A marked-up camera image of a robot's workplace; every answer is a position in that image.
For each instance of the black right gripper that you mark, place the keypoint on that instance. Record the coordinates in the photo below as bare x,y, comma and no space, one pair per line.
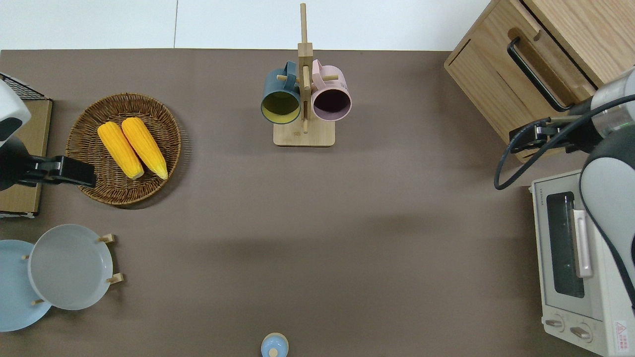
580,139

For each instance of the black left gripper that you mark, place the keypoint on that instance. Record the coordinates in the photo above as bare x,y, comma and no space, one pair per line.
44,171

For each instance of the light wooden drawer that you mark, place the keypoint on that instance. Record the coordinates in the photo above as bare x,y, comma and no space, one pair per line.
555,57

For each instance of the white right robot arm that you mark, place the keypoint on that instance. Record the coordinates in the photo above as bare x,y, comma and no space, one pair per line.
610,198

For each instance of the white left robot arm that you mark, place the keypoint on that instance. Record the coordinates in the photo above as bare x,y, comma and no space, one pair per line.
10,109

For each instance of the brown wicker basket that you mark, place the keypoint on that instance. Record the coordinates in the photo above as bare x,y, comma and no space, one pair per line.
84,129

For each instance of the yellow corn cob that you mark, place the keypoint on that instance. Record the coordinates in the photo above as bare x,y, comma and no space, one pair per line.
119,148
144,146

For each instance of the wooden plate rack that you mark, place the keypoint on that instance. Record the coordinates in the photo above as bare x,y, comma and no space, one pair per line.
110,238

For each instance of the grey plate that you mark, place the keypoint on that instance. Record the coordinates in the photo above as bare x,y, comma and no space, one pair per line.
69,267

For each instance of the light wooden cabinet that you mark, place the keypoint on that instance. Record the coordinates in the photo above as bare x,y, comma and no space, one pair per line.
595,29

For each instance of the light blue plate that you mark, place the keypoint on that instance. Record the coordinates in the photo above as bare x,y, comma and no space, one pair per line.
12,297

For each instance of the cream toaster oven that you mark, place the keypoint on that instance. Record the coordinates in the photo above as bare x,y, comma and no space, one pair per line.
550,297

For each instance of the brown table mat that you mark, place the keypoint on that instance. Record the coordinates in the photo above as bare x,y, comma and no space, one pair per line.
347,223

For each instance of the pink mug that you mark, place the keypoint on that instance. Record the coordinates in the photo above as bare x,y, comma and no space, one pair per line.
332,82

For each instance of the dark blue mug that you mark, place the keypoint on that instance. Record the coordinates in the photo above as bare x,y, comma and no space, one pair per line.
278,84

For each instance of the wooden mug tree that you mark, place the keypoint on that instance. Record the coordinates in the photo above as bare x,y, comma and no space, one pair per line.
303,134

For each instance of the small blue bell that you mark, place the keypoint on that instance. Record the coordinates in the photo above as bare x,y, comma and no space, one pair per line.
274,344

